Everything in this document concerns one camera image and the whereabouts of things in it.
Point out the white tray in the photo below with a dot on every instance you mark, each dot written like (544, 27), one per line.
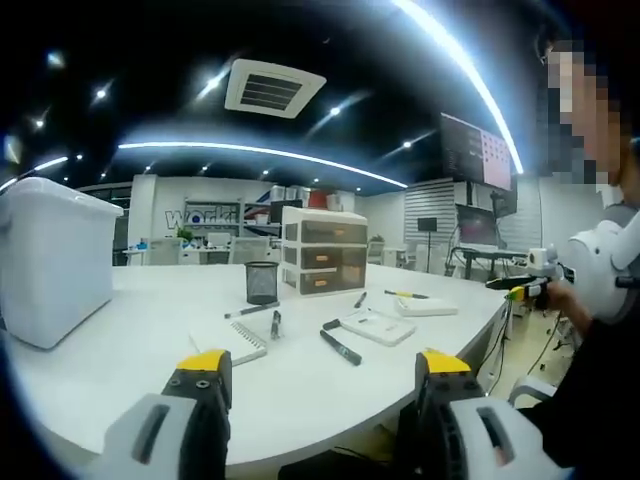
(380, 327)

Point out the white worn chest device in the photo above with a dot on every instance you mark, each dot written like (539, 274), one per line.
(607, 260)

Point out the white sticky note stack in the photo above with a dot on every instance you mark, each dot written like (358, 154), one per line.
(427, 306)

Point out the white plastic storage bin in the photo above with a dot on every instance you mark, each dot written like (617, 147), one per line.
(55, 260)

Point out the black mesh pen holder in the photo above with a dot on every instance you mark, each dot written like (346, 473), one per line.
(261, 282)

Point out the desktop computer monitor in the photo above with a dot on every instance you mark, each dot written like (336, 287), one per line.
(477, 225)

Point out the ceiling air conditioner vent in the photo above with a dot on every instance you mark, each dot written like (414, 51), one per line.
(272, 89)

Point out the white drawer organizer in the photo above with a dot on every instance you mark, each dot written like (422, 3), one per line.
(320, 250)

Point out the grey and black marker pen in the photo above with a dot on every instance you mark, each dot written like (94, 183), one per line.
(250, 310)

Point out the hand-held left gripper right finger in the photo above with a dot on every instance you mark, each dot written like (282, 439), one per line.
(465, 425)

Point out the white spiral notebook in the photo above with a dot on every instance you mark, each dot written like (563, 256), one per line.
(225, 340)

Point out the yellow and black pen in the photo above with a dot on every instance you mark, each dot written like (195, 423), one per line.
(407, 293)

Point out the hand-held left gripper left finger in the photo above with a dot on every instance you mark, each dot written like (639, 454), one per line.
(170, 430)

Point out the grey mesh office chair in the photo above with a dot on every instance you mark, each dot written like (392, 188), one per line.
(248, 250)

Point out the small green plant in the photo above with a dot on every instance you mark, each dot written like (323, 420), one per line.
(184, 233)

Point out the hanging wall monitor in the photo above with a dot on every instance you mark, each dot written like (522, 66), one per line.
(477, 150)

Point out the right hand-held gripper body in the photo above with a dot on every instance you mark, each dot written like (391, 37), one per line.
(542, 262)

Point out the small black pen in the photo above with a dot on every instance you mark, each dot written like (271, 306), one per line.
(360, 300)

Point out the long black marker pen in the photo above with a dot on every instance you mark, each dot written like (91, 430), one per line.
(341, 347)

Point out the white desk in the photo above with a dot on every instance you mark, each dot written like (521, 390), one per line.
(310, 390)

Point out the person's right hand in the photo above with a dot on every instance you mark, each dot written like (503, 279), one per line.
(567, 302)

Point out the dark clear-barrel pen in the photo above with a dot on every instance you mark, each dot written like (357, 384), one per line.
(276, 325)

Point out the small black monitor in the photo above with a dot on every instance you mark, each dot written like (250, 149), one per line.
(426, 224)

